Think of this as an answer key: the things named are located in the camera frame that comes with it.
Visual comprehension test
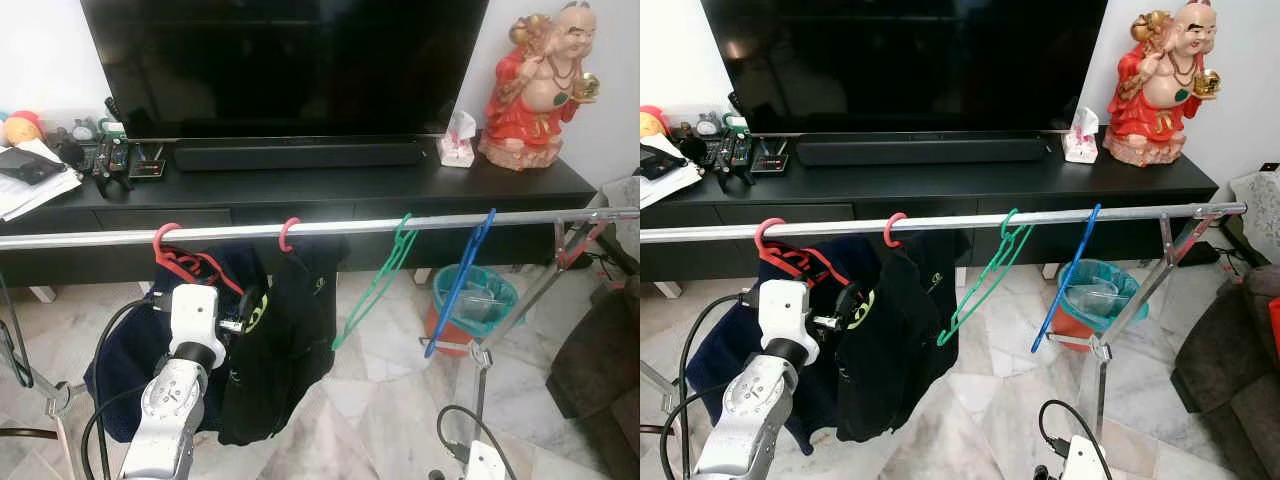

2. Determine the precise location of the navy knit garment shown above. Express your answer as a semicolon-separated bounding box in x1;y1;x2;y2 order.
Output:
686;240;871;441
84;240;269;443

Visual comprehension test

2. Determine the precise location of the green plastic hanger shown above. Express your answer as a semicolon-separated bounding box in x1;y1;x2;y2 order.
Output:
331;212;420;351
936;208;1033;348

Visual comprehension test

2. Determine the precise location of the blue plastic hanger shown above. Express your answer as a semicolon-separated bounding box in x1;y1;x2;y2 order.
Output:
1030;203;1103;355
423;207;498;360

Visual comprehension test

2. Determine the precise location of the black fonemax T-shirt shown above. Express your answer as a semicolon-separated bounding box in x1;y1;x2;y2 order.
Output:
833;232;961;443
217;235;351;447

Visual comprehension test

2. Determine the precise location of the small black device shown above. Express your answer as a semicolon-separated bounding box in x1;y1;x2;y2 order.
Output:
750;140;791;176
128;143;168;182

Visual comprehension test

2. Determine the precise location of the black soundbar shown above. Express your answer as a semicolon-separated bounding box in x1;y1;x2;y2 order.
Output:
795;135;1048;167
173;140;427;172

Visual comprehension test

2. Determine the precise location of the silver clothes rack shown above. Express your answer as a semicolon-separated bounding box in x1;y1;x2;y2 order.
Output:
0;205;640;480
640;200;1249;480

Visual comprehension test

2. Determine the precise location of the black remote control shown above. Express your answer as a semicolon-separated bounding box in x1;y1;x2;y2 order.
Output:
92;140;134;193
712;135;756;189

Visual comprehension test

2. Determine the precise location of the black TV console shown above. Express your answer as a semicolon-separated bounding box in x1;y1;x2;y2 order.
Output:
0;148;601;301
640;148;1221;296

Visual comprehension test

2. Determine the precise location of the white paper stack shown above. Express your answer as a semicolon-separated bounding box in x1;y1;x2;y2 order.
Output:
640;133;706;209
0;138;83;223

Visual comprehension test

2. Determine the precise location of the black wallet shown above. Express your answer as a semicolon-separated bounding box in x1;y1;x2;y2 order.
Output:
640;150;681;183
0;147;67;187

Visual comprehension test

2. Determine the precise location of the white lace table cloth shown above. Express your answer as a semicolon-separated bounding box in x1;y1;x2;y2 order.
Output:
1228;168;1280;241
600;175;640;238

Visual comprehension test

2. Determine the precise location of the black flat television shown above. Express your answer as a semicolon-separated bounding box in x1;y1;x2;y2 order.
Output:
700;0;1109;136
80;0;491;140

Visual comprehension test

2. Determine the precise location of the dark grey sofa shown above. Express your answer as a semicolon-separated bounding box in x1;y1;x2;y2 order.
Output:
1170;265;1280;480
547;272;640;480

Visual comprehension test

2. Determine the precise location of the teal bin liner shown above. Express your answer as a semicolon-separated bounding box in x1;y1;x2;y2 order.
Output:
1058;258;1149;326
433;262;520;339

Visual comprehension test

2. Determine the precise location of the white pink tissue box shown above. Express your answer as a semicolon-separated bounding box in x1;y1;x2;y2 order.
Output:
437;108;479;169
1062;105;1101;164

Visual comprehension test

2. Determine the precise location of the red laughing Buddha statue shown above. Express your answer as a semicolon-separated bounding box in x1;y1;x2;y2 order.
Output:
478;2;602;172
1103;0;1223;168

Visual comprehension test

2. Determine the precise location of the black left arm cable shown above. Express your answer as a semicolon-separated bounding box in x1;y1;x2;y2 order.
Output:
80;297;173;480
660;290;761;480

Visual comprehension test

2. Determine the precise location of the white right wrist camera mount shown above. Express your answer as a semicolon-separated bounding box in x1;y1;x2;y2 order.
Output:
1062;435;1109;480
463;440;508;480

